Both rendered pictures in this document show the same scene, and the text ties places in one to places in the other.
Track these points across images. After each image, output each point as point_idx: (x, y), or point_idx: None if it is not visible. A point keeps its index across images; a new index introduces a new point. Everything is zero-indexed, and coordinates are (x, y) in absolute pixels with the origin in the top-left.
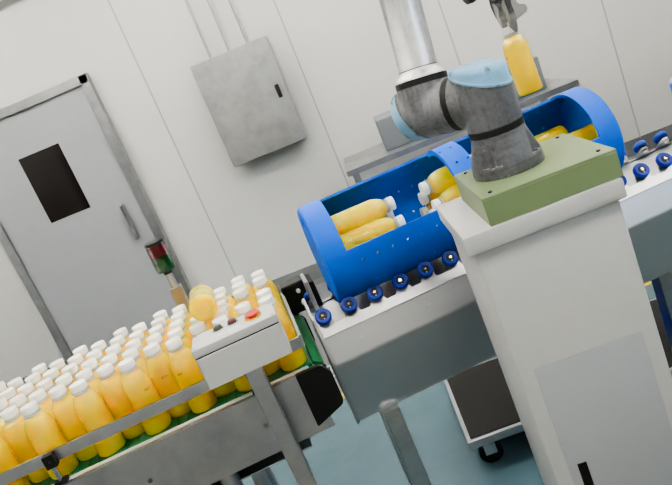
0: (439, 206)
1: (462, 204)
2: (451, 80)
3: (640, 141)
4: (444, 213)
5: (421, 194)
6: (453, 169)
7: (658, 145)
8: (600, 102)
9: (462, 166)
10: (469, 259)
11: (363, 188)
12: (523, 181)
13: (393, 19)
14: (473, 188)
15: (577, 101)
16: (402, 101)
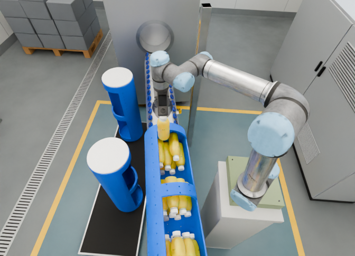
0: (225, 215)
1: (235, 207)
2: (273, 178)
3: (151, 123)
4: (240, 217)
5: (165, 214)
6: (192, 194)
7: (151, 120)
8: (180, 126)
9: (192, 190)
10: (253, 221)
11: (157, 243)
12: (278, 188)
13: (269, 174)
14: (265, 202)
15: (177, 130)
16: (258, 200)
